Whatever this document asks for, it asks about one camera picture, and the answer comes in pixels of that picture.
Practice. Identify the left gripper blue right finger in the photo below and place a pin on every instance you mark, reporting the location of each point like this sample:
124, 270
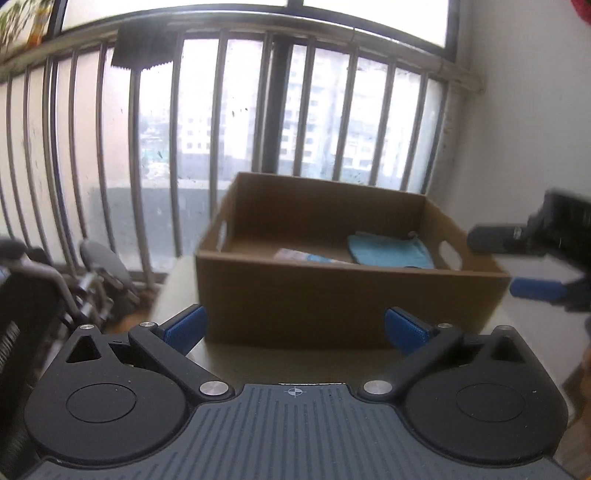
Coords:
406, 332

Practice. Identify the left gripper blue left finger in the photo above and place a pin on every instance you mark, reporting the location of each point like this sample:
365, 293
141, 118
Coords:
186, 329

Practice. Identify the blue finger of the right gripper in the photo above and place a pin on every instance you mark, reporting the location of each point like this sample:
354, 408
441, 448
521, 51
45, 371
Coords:
497, 239
538, 290

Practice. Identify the light blue towel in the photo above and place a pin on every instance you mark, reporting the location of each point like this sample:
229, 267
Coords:
386, 252

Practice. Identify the brown cardboard box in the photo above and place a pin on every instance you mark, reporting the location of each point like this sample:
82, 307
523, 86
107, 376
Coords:
253, 300

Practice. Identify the blue white plastic packet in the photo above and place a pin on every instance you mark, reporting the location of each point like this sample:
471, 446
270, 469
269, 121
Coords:
285, 254

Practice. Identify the metal window railing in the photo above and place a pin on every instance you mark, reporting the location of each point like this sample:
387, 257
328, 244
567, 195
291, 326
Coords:
350, 91

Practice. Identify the red hanging cloth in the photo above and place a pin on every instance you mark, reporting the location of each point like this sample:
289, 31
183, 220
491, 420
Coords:
583, 9

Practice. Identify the dark cloth on railing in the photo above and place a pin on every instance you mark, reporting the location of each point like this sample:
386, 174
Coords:
142, 45

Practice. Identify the potted green plant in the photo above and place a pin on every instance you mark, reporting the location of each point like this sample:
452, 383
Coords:
23, 23

